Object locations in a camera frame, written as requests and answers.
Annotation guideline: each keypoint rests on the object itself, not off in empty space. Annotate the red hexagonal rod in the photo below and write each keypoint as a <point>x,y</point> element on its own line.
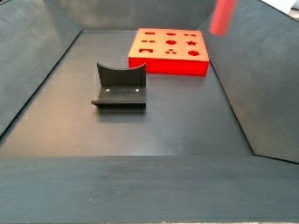
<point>222,16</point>

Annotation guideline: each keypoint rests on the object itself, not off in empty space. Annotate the red shape-sorting board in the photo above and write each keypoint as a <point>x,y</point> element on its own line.
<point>170,51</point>

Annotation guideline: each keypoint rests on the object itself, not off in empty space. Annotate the black curved holder stand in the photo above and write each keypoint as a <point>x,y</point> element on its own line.
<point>122,86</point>

